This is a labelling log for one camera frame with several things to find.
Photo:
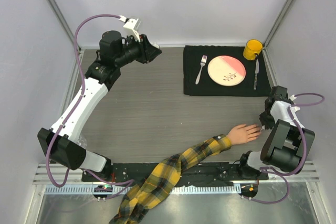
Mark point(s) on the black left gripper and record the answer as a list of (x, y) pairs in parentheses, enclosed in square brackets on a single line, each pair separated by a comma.
[(148, 52)]

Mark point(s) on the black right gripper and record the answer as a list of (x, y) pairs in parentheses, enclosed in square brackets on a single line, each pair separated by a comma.
[(268, 125)]

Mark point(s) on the clear nail polish bottle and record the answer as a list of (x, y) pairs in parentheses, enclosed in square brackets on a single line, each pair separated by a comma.
[(156, 45)]

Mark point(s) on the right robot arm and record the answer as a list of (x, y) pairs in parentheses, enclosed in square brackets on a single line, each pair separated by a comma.
[(288, 144)]

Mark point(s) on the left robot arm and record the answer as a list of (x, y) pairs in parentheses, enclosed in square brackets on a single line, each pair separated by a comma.
[(61, 142)]

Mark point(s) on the mannequin hand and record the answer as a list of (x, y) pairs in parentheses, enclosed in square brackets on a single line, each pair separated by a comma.
[(243, 134)]

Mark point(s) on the silver fork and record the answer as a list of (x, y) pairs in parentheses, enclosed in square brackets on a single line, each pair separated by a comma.
[(202, 64)]

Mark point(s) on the black cloth placemat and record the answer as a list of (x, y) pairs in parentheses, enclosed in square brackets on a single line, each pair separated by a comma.
[(207, 87)]

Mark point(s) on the pink and cream plate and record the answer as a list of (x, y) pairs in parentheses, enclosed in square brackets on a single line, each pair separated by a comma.
[(226, 71)]

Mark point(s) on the yellow mug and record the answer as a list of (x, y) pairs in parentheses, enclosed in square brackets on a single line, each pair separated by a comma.
[(252, 49)]

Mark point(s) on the clear plastic cup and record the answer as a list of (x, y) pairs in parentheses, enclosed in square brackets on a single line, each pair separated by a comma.
[(82, 142)]

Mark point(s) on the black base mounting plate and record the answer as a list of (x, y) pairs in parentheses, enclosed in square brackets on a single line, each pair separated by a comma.
[(208, 174)]

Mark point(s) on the yellow plaid shirt sleeve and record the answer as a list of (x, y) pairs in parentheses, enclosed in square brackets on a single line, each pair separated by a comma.
[(165, 176)]

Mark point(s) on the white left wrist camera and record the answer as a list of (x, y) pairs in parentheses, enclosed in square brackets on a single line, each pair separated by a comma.
[(131, 26)]

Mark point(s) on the knife with mottled handle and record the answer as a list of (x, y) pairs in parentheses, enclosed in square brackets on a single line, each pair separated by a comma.
[(256, 74)]

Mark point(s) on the aluminium frame rail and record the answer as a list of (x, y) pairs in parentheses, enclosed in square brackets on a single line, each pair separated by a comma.
[(60, 175)]

